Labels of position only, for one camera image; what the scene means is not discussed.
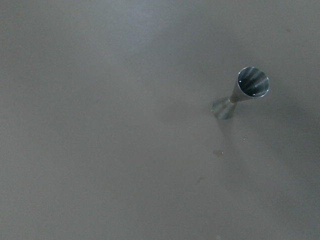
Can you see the steel double jigger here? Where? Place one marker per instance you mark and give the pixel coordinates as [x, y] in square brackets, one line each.
[251, 83]

